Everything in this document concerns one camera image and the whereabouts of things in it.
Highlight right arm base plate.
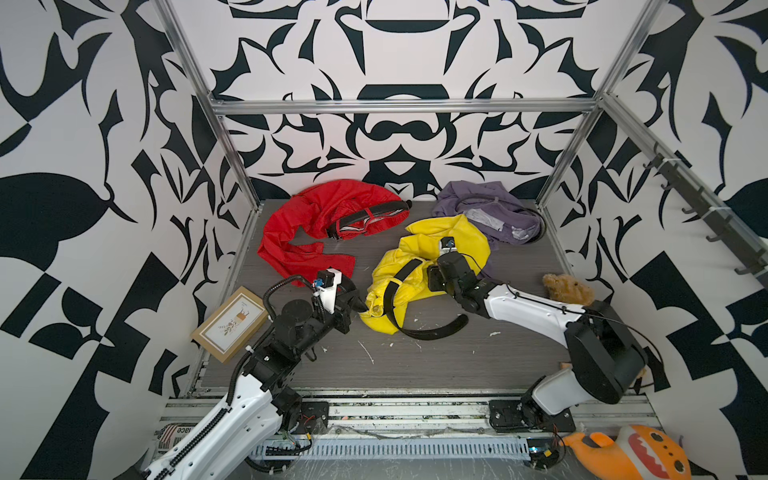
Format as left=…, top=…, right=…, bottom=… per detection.
left=488, top=400, right=575, bottom=433

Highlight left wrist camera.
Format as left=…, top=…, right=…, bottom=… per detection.
left=314, top=268, right=342, bottom=314

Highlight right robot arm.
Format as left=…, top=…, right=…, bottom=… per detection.
left=427, top=251, right=648, bottom=417

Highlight brown teddy bear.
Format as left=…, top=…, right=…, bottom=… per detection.
left=542, top=274, right=595, bottom=306

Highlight striped printed card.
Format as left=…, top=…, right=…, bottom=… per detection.
left=157, top=423, right=195, bottom=454

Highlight white cable duct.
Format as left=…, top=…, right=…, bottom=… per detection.
left=250, top=437, right=530, bottom=461

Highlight black coat hook rail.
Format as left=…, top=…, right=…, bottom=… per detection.
left=644, top=141, right=767, bottom=290

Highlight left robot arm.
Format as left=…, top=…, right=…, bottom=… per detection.
left=141, top=269, right=367, bottom=479

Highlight orange monster plush toy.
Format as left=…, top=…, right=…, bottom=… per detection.
left=562, top=425, right=692, bottom=479

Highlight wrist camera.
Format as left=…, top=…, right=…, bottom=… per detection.
left=314, top=268, right=342, bottom=314
left=439, top=236, right=457, bottom=256

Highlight yellow trousers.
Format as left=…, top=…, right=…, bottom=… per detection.
left=360, top=214, right=491, bottom=341

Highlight black belt in red trousers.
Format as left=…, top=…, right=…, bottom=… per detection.
left=326, top=200, right=412, bottom=240

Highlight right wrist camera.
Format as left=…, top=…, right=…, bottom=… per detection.
left=439, top=236, right=457, bottom=256

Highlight framed picture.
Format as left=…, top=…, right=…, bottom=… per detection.
left=191, top=287, right=268, bottom=364

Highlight red trousers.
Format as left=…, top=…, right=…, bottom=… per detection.
left=258, top=179, right=405, bottom=281

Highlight purple trousers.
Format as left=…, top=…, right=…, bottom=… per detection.
left=432, top=180, right=546, bottom=250

